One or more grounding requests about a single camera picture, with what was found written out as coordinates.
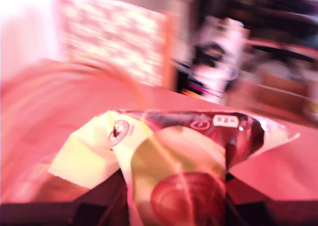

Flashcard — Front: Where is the pale patterned panel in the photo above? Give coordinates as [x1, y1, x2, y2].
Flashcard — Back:
[53, 0, 169, 87]

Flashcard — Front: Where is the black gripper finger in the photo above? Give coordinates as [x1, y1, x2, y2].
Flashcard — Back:
[225, 173, 269, 226]
[69, 170, 132, 226]

